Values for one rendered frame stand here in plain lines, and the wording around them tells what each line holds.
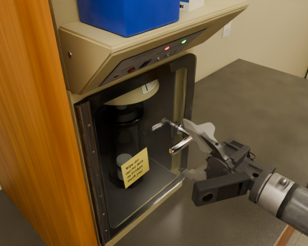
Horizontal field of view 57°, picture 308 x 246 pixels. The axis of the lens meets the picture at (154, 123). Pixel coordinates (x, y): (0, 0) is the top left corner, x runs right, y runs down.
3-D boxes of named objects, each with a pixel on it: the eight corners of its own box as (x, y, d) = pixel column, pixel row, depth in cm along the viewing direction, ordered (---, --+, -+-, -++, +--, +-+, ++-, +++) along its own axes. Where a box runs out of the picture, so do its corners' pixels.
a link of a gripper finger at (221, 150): (196, 136, 61) (221, 169, 61) (191, 140, 60) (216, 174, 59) (209, 128, 58) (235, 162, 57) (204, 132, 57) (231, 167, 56)
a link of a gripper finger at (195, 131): (195, 111, 64) (220, 144, 63) (178, 122, 61) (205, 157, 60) (203, 104, 62) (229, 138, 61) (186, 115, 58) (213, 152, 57)
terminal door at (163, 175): (102, 243, 69) (76, 101, 46) (184, 177, 86) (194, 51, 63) (104, 245, 68) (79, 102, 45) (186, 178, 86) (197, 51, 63)
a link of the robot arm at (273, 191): (272, 224, 53) (283, 195, 48) (249, 211, 56) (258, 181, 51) (288, 201, 58) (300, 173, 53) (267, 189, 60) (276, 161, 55)
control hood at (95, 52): (68, 91, 44) (55, 26, 38) (194, 39, 63) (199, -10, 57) (116, 121, 38) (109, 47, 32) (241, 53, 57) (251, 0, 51)
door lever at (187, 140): (156, 148, 67) (156, 139, 66) (182, 131, 73) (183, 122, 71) (173, 159, 64) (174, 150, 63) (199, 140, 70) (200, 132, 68)
